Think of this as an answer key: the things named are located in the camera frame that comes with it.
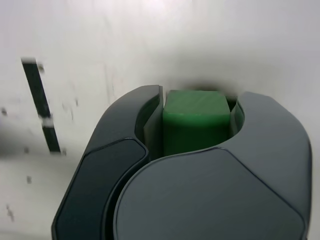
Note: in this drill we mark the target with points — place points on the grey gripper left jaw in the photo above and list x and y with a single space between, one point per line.
105 160

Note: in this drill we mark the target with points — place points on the black tape strip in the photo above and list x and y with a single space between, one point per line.
37 87

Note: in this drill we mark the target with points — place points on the green cube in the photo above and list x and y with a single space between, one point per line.
195 125

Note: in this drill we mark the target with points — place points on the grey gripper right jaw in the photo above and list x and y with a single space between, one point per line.
212 195

